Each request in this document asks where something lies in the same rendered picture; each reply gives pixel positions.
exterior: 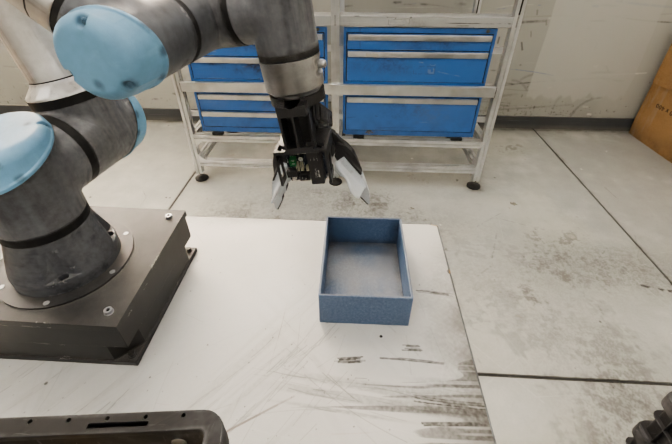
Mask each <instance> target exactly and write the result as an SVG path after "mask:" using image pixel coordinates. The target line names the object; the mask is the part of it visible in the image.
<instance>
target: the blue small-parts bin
mask: <svg viewBox="0 0 672 444"><path fill-rule="evenodd" d="M413 299H414V297H413V291H412V284H411V278H410V272H409V265H408V259H407V253H406V246H405V240H404V234H403V227H402V221H401V218H374V217H339V216H327V218H326V227H325V236H324V246H323V255H322V264H321V273H320V283H319V292H318V300H319V321H320V322H326V323H350V324H375V325H400V326H408V325H409V320H410V315H411V309H412V304H413Z"/></svg>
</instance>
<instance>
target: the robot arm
mask: <svg viewBox="0 0 672 444"><path fill-rule="evenodd" d="M0 40H1V42H2V43H3V45H4V46H5V48H6V49H7V51H8V52H9V54H10V56H11V57H12V59H13V60H14V62H15V63H16V65H17V66H18V68H19V69H20V71H21V73H22V74H23V76H24V77H25V79H26V80H27V82H28V83H29V89H28V92H27V95H26V97H25V100H26V102H27V104H28V105H29V107H30V108H31V110H32V111H33V112H10V113H5V114H0V244H1V247H2V254H3V260H4V265H5V272H6V276H7V279H8V280H9V282H10V283H11V284H12V286H13V287H14V288H15V290H16V291H17V292H19V293H20V294H22V295H25V296H30V297H50V296H56V295H60V294H64V293H67V292H70V291H72V290H75V289H77V288H80V287H82V286H84V285H86V284H88V283H89V282H91V281H93V280H94V279H96V278H97V277H98V276H100V275H101V274H102V273H104V272H105V271H106V270H107V269H108V268H109V267H110V266H111V265H112V264H113V262H114V261H115V260H116V258H117V256H118V254H119V252H120V248H121V241H120V239H119V237H118V234H117V232H116V230H115V229H114V228H113V227H112V226H111V225H110V224H109V223H108V222H107V221H106V220H104V219H103V218H102V217H101V216H100V215H99V214H97V213H96V212H95V211H94V210H93V209H92V208H91V207H90V206H89V204H88V202H87V200H86V198H85V196H84V194H83V192H82V189H83V188H84V187H85V186H86V185H88V184H89V183H90V182H91V181H93V180H94V179H95V178H97V177H98V176H99V175H101V174H102V173H103V172H105V171H106V170H107V169H109V168H110V167H111V166H113V165H114V164H115V163H117V162H118V161H119V160H121V159H123V158H125V157H127V156H128V155H129V154H131V153H132V152H133V150H134V149H135V148H136V147H137V146H138V145H139V144H140V143H141V142H142V141H143V139H144V136H145V134H146V129H147V123H146V117H145V114H144V111H143V109H142V106H141V105H140V103H139V101H138V100H137V99H136V97H135V96H134V95H137V94H139V93H141V92H143V91H145V90H148V89H151V88H154V87H155V86H157V85H159V84H160V83H161V82H162V81H163V80H164V79H165V78H167V77H169V76H170V75H172V74H174V73H175V72H177V71H179V70H180V69H182V68H184V67H185V66H187V65H189V64H191V63H193V62H195V61H196V60H198V59H200V58H202V57H203V56H205V55H207V54H208V53H210V52H212V51H214V50H217V49H221V48H231V47H241V46H250V45H254V44H255V47H256V51H257V55H258V59H259V64H260V68H261V72H262V76H263V80H264V84H265V88H266V92H267V93H268V94H269V96H270V100H271V104H272V106H273V107H274V108H275V111H276V115H277V119H278V123H279V127H280V131H281V137H280V139H279V141H278V143H277V145H276V147H275V150H274V152H273V156H274V157H273V171H274V177H273V180H272V200H271V204H273V203H274V205H275V208H276V209H279V207H280V205H281V203H282V201H283V198H284V193H285V192H286V191H287V188H288V182H289V181H291V180H292V181H295V180H300V181H308V180H311V181H312V184H324V183H325V181H326V178H329V180H330V183H332V181H333V176H334V167H333V164H332V157H333V156H335V158H336V160H337V161H336V162H335V172H336V173H337V174H338V175H339V176H341V177H344V178H345V180H346V182H347V185H348V187H349V190H350V192H351V193H352V195H353V196H354V197H355V198H357V199H359V198H361V199H362V200H363V201H364V202H365V203H366V204H369V203H370V195H369V188H368V185H367V182H366V179H365V176H364V174H363V171H362V167H361V165H360V162H359V160H358V157H357V155H356V153H355V151H354V149H353V148H352V146H351V145H350V144H349V143H348V142H347V141H345V140H344V139H342V138H341V137H340V136H339V135H338V133H337V132H336V131H335V130H334V129H332V128H330V126H333V121H332V111H330V110H329V109H328V108H326V107H325V106H324V105H322V104H321V103H320V101H322V100H323V99H324V98H325V89H324V84H323V83H324V76H323V70H322V68H325V67H326V66H327V62H326V60H325V59H320V51H319V42H318V36H317V29H316V23H315V16H314V10H313V3H312V0H0Z"/></svg>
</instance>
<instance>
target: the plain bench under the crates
mask: <svg viewBox="0 0 672 444"><path fill-rule="evenodd" d="M186 221H187V224H188V228H189V231H190V234H191V237H190V238H189V240H188V242H187V244H186V246H185V247H193V248H197V253H196V255H195V256H194V258H193V260H192V262H191V264H190V266H189V268H188V270H187V272H186V274H185V276H184V278H183V280H182V282H181V284H180V285H179V287H178V289H177V291H176V293H175V295H174V297H173V299H172V301H171V303H170V305H169V307H168V309H167V311H166V313H165V315H164V316H163V318H162V320H161V322H160V324H159V326H158V328H157V330H156V332H155V334H154V336H153V338H152V340H151V342H150V344H149V345H148V347H147V349H146V351H145V353H144V355H143V357H142V359H141V361H140V363H139V365H138V366H131V365H113V364H94V363H75V362H56V361H37V360H19V359H0V418H9V417H34V416H58V415H82V414H106V413H131V412H155V411H179V410H211V411H213V412H215V413H217V414H218V415H219V416H220V418H221V419H222V421H223V424H224V426H225V429H226V431H227V434H228V438H229V444H497V443H496V439H495V436H494V432H493V428H492V425H491V421H490V417H489V413H488V410H487V406H486V402H485V399H484V395H483V391H482V387H481V384H480V380H479V376H478V372H477V369H476V365H475V361H474V358H473V354H472V350H471V346H470V343H469V339H468V335H467V332H466V328H465V324H464V320H463V317H462V313H461V309H460V306H459V302H458V298H457V294H456V291H455V287H454V283H453V279H452V276H451V272H450V268H449V265H448V261H447V257H446V253H445V250H444V246H443V242H442V239H441V235H440V231H439V227H438V226H436V225H432V224H418V223H402V227H403V234H404V240H405V246H406V253H407V259H408V265H409V272H410V278H411V284H412V291H413V297H414V299H413V304H412V309H411V315H410V320H409V325H408V326H400V325H375V324H350V323H326V322H320V321H319V300H318V292H319V283H320V273H321V264H322V255H323V246H324V236H325V227H326V220H301V219H272V218H243V217H214V216H186Z"/></svg>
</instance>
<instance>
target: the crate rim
mask: <svg viewBox="0 0 672 444"><path fill-rule="evenodd" d="M189 433H202V434H204V437H203V442H202V444H229V438H228V434H227V431H226V429H225V426H224V424H223V421H222V419H221V418H220V416H219V415H218V414H217V413H215V412H213V411H211V410H179V411H155V412H131V413H106V414H82V415H58V416H34V417H9V418H0V442H5V441H28V440H51V439H74V438H97V437H120V436H143V435H166V434H189Z"/></svg>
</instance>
